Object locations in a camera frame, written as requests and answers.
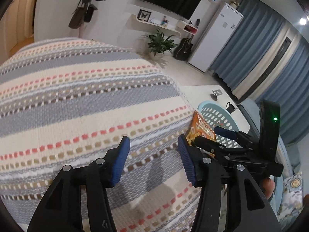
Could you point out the floral cushion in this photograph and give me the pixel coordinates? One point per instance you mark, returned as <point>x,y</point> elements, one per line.
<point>292,186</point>

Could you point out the brown bag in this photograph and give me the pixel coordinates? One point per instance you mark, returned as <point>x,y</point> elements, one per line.
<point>76,18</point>

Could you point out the blue striped curtain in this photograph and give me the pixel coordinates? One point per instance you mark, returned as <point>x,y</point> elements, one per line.
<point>253,53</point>

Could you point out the potted green plant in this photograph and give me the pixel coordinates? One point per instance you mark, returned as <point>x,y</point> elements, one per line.
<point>159,42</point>

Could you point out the pink coat stand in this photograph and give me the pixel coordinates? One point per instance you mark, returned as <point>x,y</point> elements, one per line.
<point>82,31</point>

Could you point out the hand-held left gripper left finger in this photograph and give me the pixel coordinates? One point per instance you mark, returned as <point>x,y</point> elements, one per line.
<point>120,159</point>

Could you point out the black bag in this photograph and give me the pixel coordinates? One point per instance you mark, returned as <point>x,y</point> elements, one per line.
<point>88,13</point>

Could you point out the curved white wall shelf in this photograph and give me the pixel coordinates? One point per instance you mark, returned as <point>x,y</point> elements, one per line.
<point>157,26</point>

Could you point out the white and red cube shelf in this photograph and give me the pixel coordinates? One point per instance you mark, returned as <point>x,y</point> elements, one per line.
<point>190,29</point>

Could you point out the light blue perforated plastic basket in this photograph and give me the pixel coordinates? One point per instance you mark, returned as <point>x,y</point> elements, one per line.
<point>200,106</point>

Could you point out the white refrigerator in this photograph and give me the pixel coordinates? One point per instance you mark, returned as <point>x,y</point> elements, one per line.
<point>217,36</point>

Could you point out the dark mug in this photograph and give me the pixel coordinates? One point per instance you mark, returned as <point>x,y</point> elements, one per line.
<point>231,108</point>

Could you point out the framed butterfly picture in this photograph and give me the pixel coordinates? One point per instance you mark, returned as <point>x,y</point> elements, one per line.
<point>144,15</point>

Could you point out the small figurine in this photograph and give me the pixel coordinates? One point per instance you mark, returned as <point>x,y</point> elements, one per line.
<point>165,21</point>

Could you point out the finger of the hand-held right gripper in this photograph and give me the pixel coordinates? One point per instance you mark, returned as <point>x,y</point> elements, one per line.
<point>225,131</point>
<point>210,145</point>

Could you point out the ceiling light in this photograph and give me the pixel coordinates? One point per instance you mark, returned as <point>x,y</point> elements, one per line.
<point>303,21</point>

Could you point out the black acoustic guitar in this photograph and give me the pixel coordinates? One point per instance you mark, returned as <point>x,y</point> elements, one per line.
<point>182,50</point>

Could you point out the person's right hand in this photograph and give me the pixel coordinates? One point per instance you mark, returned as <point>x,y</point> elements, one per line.
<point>268,186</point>

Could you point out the orange snack packet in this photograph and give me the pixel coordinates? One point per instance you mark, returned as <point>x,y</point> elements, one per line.
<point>200,128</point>

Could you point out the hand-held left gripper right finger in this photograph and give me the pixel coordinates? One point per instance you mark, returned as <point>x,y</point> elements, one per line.
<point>186,159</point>

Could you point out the striped woven blanket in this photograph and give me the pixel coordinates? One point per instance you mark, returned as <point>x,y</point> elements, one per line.
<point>72,101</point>

